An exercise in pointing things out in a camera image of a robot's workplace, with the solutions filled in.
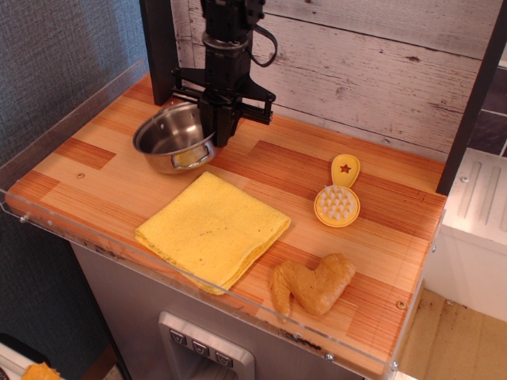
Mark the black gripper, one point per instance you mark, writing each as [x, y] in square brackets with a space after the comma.
[223, 89]

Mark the stainless steel pot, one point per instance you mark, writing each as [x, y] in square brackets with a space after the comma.
[173, 140]

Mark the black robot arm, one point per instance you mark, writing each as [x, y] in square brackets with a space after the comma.
[228, 20]

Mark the yellow folded cloth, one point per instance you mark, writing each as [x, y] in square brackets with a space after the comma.
[213, 231]

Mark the yellow scrub brush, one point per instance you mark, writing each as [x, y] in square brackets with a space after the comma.
[337, 205]

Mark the plastic chicken wing toy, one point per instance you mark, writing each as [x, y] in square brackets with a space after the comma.
[315, 290]

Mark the clear acrylic table guard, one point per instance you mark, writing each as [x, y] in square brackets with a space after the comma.
[84, 181]

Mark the silver dispenser panel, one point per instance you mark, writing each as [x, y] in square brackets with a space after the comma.
[196, 353]

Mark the white cabinet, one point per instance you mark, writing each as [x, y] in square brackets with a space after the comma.
[467, 263]

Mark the orange object bottom left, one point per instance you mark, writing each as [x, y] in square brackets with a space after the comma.
[40, 371]

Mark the dark left frame post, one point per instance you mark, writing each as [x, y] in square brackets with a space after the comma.
[160, 40]

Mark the dark frame post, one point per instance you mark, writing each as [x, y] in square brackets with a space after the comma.
[160, 40]
[484, 78]

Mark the dark right frame post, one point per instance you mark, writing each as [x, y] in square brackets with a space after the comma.
[484, 78]

